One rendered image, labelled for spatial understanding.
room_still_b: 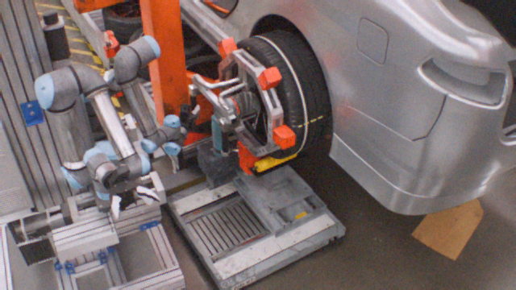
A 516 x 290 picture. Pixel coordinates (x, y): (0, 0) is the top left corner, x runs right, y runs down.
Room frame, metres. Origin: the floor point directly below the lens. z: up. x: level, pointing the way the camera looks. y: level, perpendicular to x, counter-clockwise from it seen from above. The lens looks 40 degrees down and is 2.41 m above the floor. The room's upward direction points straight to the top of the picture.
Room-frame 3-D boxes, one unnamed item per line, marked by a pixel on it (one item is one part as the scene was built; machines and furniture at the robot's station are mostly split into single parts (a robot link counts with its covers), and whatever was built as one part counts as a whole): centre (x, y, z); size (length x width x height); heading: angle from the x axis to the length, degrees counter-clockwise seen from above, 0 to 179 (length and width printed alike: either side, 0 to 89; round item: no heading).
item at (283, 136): (1.88, -0.13, 0.85); 0.09 x 0.08 x 0.07; 31
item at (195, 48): (3.53, 0.67, 0.39); 0.66 x 0.66 x 0.24
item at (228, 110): (2.00, 0.09, 1.03); 0.19 x 0.18 x 0.11; 121
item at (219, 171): (2.38, 0.15, 0.26); 0.42 x 0.18 x 0.35; 121
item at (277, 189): (2.24, -0.10, 0.32); 0.40 x 0.30 x 0.28; 31
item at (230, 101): (2.11, 0.10, 0.85); 0.21 x 0.14 x 0.14; 121
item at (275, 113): (2.15, 0.04, 0.85); 0.54 x 0.07 x 0.54; 31
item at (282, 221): (2.19, -0.13, 0.13); 0.50 x 0.36 x 0.10; 31
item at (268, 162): (2.10, -0.11, 0.51); 0.29 x 0.06 x 0.06; 121
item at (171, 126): (1.87, 0.41, 0.91); 0.11 x 0.08 x 0.11; 144
